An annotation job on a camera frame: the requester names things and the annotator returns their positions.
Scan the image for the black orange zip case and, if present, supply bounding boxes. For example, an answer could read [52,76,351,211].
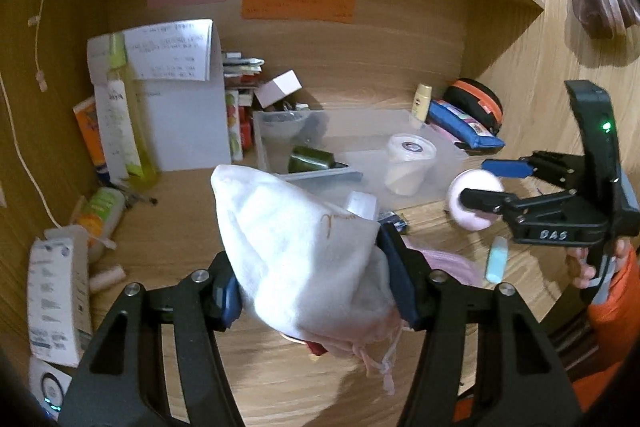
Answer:
[442,78,503,135]

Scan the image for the white cord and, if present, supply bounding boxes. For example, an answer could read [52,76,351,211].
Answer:
[0,0,66,230]

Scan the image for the orange cosmetic tube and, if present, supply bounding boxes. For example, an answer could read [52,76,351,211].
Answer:
[73,97,108,180]

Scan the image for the white lip balm stick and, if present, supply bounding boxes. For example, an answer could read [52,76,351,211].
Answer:
[89,267,125,293]

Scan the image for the white cosmetic tube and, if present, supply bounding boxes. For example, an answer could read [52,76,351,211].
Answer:
[95,79,141,180]

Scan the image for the pink cloth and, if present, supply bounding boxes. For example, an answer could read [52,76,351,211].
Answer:
[402,237,483,288]

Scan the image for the white lidded tub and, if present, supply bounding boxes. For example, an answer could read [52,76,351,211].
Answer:
[384,133,437,196]

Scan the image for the person's right hand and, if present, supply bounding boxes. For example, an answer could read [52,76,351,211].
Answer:
[565,246,598,290]

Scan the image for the orange sticky note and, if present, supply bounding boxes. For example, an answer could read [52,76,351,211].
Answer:
[241,0,356,24]

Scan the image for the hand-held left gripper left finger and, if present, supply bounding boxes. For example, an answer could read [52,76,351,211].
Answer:
[59,251,247,427]

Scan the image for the dark green packet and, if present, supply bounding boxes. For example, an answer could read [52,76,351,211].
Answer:
[289,146,337,172]

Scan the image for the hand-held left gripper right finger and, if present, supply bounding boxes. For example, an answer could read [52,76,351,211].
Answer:
[381,226,587,427]

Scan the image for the small white box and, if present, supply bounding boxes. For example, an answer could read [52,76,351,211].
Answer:
[254,71,302,109]

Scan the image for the white handwritten note sheet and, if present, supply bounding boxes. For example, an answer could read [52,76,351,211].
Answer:
[123,19,213,82]

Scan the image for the white round device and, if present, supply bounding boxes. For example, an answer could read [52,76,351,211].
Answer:
[28,357,76,420]

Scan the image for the yellow-green spray bottle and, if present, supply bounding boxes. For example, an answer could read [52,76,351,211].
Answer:
[109,33,160,185]

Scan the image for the small yellow bottle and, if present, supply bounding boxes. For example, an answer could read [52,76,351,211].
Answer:
[411,83,433,122]

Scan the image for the clear plastic storage bin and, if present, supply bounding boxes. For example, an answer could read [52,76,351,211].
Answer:
[251,108,468,212]

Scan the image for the stack of colourful packets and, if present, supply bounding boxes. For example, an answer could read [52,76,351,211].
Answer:
[222,52,264,162]

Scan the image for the blue pencil pouch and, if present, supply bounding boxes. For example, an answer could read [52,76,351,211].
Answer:
[427,99,506,152]

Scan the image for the light blue small bottle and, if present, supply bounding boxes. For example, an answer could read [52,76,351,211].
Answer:
[486,236,509,285]

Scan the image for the white medicine box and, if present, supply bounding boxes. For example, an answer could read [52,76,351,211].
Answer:
[27,227,93,368]

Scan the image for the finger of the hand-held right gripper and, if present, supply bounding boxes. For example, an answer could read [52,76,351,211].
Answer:
[459,188,577,221]
[481,150,584,190]

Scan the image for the white cloth drawstring pouch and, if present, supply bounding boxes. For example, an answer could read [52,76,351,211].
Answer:
[210,164,403,393]

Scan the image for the wooden desktop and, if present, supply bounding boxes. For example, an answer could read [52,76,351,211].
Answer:
[65,92,596,427]

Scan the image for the green orange tube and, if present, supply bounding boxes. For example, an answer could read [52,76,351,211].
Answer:
[75,187,126,263]

